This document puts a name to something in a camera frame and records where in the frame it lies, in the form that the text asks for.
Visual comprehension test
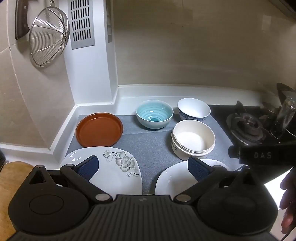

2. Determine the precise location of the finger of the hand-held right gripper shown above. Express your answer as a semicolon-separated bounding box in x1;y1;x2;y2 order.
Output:
228;146;241;158

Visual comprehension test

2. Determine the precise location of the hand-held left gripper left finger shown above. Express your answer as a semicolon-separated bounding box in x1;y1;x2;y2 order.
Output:
28;155;114;204

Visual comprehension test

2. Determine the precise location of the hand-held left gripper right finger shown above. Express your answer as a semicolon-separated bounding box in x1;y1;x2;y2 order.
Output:
173;157;263;205

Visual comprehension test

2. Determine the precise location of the plain white plate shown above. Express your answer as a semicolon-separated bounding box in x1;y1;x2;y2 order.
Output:
154;159;232;196

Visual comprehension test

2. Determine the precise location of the white floral square plate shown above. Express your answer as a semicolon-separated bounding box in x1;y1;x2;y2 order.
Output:
60;146;143;195

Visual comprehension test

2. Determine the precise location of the cream bowl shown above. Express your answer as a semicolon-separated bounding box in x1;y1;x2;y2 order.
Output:
171;120;216;161

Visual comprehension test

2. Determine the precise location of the brown round plate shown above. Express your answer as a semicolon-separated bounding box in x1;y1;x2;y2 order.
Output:
75;113;124;148

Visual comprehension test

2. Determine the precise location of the white bowl with blue pattern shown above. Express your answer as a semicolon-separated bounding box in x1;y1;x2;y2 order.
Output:
177;98;211;122

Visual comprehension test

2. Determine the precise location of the teal swirl bowl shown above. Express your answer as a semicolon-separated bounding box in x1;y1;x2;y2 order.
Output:
135;100;174;129

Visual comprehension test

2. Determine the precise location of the person's right hand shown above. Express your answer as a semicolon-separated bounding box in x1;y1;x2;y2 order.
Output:
279;167;296;234

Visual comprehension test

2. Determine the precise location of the metal stove burner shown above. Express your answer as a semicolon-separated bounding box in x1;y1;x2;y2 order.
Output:
227;101;271;145

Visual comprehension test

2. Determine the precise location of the black glass gas stove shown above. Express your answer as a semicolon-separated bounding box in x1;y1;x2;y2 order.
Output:
208;104;296;160

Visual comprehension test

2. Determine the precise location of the dark glass kettle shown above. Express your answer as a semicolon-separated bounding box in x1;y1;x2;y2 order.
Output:
261;82;296;139

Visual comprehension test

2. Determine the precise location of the grey counter mat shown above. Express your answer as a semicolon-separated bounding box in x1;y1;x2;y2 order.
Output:
65;113;238;195

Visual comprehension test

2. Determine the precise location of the wooden cutting board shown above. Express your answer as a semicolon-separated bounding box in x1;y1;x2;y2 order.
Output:
0;161;35;241

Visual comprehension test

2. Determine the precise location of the grey vent grille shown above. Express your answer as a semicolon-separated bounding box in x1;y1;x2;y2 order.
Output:
68;0;95;50
106;0;113;43

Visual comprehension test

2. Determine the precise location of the dark range hood edge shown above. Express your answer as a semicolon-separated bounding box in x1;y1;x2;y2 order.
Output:
269;0;296;16

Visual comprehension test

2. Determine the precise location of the metal wire strainer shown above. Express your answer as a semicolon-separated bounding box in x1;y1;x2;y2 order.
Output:
29;0;70;67

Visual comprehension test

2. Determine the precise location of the cleaver with wooden handle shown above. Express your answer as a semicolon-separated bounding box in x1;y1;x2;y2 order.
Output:
15;0;30;40

